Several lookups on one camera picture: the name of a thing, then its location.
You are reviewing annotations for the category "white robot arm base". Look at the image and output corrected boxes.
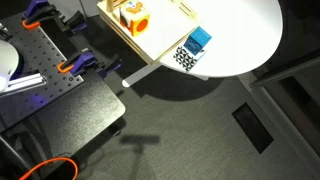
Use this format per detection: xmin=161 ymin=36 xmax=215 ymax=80
xmin=0 ymin=40 xmax=19 ymax=93

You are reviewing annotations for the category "black white patterned block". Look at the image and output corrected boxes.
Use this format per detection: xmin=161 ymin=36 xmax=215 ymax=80
xmin=173 ymin=46 xmax=207 ymax=72

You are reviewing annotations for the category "blue block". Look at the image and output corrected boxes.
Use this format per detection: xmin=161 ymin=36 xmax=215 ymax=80
xmin=184 ymin=26 xmax=212 ymax=56

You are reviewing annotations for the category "light wooden tray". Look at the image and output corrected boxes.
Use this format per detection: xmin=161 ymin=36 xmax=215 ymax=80
xmin=97 ymin=0 xmax=198 ymax=64

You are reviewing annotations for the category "white table leg foot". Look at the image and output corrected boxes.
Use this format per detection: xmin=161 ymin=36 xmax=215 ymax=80
xmin=122 ymin=64 xmax=160 ymax=88

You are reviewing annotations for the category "white orange picture cube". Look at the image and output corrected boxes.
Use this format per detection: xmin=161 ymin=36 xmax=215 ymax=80
xmin=120 ymin=0 xmax=150 ymax=37

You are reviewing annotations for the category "purple black clamp lower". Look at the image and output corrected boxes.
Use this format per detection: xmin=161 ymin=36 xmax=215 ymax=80
xmin=57 ymin=48 xmax=122 ymax=79

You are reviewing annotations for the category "purple black clamp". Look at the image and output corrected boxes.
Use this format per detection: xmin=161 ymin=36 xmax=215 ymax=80
xmin=57 ymin=48 xmax=122 ymax=79
xmin=21 ymin=0 xmax=87 ymax=34

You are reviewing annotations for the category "black floor vent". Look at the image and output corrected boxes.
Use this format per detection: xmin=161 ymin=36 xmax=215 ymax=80
xmin=232 ymin=103 xmax=273 ymax=154

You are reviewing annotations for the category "black perforated mounting board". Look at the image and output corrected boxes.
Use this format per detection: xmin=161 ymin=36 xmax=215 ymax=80
xmin=0 ymin=13 xmax=84 ymax=132

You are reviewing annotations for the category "purple black clamp upper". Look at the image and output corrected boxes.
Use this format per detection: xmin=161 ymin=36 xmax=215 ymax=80
xmin=21 ymin=0 xmax=87 ymax=34

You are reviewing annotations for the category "orange cable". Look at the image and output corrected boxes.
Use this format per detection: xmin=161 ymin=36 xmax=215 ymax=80
xmin=18 ymin=157 xmax=79 ymax=180

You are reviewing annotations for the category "silver aluminium rail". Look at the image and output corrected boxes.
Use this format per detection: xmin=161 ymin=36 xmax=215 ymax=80
xmin=0 ymin=73 xmax=47 ymax=97

